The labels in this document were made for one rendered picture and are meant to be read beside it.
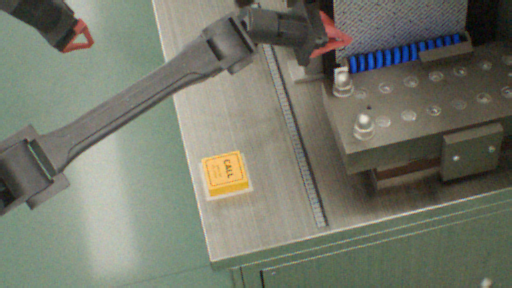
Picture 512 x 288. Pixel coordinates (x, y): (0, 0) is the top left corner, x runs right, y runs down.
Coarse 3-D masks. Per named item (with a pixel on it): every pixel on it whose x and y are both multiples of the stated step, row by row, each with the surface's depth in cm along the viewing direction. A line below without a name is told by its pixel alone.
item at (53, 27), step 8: (48, 0) 175; (56, 0) 179; (48, 8) 175; (56, 8) 177; (64, 8) 178; (40, 16) 174; (48, 16) 175; (56, 16) 177; (64, 16) 177; (72, 16) 177; (32, 24) 175; (40, 24) 175; (48, 24) 176; (56, 24) 177; (64, 24) 177; (72, 24) 177; (40, 32) 179; (48, 32) 178; (56, 32) 177; (64, 32) 177; (48, 40) 178; (56, 40) 177; (56, 48) 178
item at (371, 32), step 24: (336, 0) 168; (360, 0) 169; (384, 0) 170; (408, 0) 172; (432, 0) 173; (456, 0) 174; (336, 24) 173; (360, 24) 174; (384, 24) 175; (408, 24) 177; (432, 24) 178; (456, 24) 179; (336, 48) 178; (360, 48) 179; (384, 48) 180
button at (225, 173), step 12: (216, 156) 183; (228, 156) 183; (240, 156) 183; (204, 168) 182; (216, 168) 182; (228, 168) 182; (240, 168) 181; (216, 180) 180; (228, 180) 180; (240, 180) 180; (216, 192) 180; (228, 192) 181
